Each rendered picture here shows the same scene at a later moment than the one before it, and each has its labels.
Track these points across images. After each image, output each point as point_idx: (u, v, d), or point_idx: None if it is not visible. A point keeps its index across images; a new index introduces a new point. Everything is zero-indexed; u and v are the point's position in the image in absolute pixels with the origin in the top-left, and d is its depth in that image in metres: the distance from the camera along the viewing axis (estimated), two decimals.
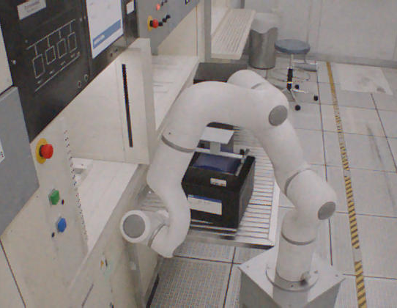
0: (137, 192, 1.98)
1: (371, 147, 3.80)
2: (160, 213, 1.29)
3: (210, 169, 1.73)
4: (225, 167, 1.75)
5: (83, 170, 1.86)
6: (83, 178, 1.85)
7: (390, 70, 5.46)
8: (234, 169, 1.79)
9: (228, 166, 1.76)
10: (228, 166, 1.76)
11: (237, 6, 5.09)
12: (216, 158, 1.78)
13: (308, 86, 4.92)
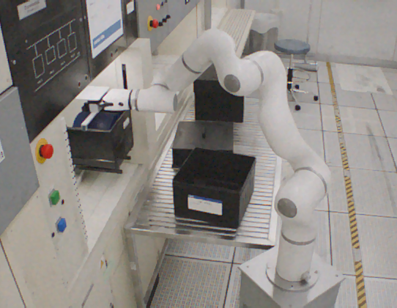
0: (137, 192, 1.98)
1: (371, 147, 3.80)
2: None
3: (115, 119, 1.69)
4: None
5: (83, 170, 1.86)
6: (83, 178, 1.85)
7: (390, 70, 5.46)
8: None
9: None
10: None
11: (237, 6, 5.09)
12: (99, 114, 1.69)
13: (308, 86, 4.92)
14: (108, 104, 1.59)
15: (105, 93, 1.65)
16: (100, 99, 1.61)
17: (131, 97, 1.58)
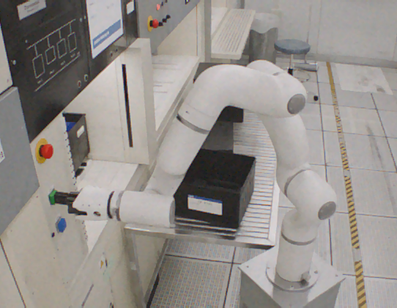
0: None
1: (371, 147, 3.80)
2: None
3: (69, 128, 1.75)
4: None
5: (82, 170, 1.86)
6: (82, 178, 1.85)
7: (390, 70, 5.46)
8: None
9: None
10: None
11: (237, 6, 5.09)
12: None
13: (308, 86, 4.92)
14: (80, 212, 1.15)
15: (75, 194, 1.19)
16: (71, 201, 1.17)
17: (110, 206, 1.14)
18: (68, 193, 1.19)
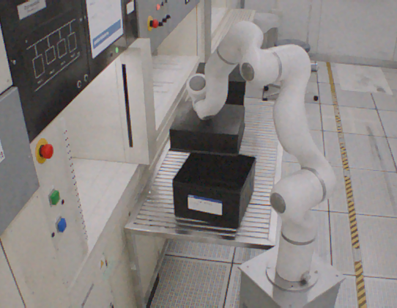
0: (137, 192, 1.98)
1: (371, 147, 3.80)
2: None
3: None
4: None
5: None
6: None
7: (390, 70, 5.46)
8: None
9: None
10: None
11: (237, 6, 5.09)
12: None
13: (308, 86, 4.92)
14: None
15: None
16: None
17: None
18: None
